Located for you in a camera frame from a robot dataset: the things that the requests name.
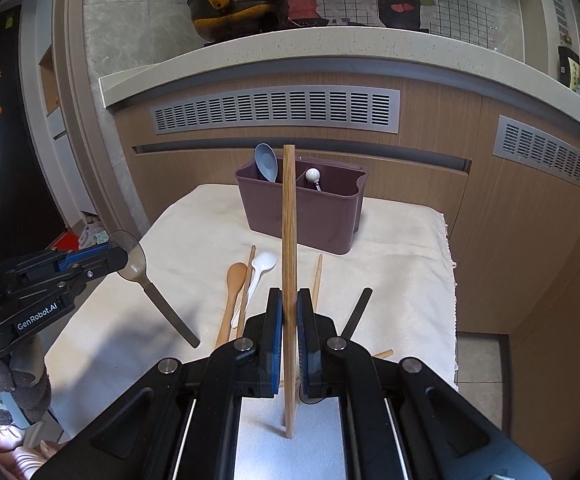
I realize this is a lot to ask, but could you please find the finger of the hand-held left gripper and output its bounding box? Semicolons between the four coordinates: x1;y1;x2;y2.
6;244;132;312
0;246;111;277

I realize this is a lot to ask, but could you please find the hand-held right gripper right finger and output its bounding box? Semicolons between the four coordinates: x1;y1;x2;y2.
296;288;552;480

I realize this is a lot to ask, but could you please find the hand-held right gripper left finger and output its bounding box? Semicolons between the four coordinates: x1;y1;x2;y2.
32;287;286;480

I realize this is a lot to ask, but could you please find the clear spoon with dark handle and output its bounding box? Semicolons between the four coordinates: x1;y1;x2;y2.
109;230;202;349

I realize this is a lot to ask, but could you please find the wooden spoon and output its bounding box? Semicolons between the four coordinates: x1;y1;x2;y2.
214;262;249;350

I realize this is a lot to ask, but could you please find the white spoon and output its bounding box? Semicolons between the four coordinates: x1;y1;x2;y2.
231;252;278;329

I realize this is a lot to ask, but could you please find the purple utensil holder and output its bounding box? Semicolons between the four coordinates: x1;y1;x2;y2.
234;156;369;255

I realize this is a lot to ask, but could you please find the person's left hand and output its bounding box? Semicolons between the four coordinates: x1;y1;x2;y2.
0;346;54;429

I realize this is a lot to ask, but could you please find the red box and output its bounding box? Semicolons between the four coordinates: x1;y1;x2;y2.
45;230;84;254

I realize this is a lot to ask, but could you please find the white patterned cloth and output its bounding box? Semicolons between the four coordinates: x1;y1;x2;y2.
78;212;112;251

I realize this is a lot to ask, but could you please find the cream table cloth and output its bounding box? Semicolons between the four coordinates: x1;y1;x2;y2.
44;182;459;397

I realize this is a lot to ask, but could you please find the black refrigerator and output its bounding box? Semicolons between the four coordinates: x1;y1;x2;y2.
0;5;92;257

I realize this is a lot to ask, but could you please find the person's pink clothing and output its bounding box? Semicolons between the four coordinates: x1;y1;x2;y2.
0;430;68;480

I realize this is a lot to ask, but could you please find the blue spoon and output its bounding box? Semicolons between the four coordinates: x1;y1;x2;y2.
254;143;280;184

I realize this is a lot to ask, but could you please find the long grey vent grille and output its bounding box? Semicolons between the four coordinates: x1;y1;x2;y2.
150;89;401;136

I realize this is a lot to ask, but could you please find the wooden cabinet front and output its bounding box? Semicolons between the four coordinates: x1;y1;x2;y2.
112;77;580;480

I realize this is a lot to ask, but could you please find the black pot with yellow trim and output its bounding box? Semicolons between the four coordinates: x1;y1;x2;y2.
187;0;292;42

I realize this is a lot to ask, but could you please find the short grey vent grille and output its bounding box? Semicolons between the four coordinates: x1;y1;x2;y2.
492;115;580;187

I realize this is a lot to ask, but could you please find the dark sauce bottle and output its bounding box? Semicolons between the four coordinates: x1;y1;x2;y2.
557;45;580;89

